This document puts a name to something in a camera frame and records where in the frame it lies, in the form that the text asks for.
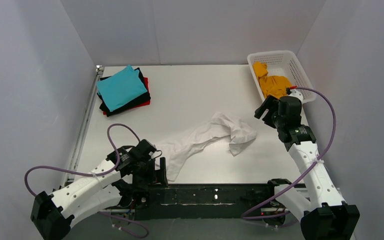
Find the folded black t-shirt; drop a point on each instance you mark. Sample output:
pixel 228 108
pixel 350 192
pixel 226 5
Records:
pixel 125 90

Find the folded cyan t-shirt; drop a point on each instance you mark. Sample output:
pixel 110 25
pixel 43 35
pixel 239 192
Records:
pixel 121 88

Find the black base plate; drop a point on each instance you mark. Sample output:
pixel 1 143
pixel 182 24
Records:
pixel 193 201

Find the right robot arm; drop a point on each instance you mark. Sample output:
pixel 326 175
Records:
pixel 325 215

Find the white plastic basket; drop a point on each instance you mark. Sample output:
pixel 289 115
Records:
pixel 280 63

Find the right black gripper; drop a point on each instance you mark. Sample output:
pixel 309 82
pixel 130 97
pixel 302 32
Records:
pixel 266 109

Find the yellow t-shirt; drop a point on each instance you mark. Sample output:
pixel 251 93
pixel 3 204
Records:
pixel 273 85

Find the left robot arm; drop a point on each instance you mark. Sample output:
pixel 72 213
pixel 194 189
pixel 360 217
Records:
pixel 122 180

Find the white t-shirt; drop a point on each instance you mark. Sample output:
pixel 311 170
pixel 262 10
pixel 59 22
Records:
pixel 180 147

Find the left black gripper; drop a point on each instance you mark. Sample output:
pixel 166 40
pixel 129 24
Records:
pixel 155 170

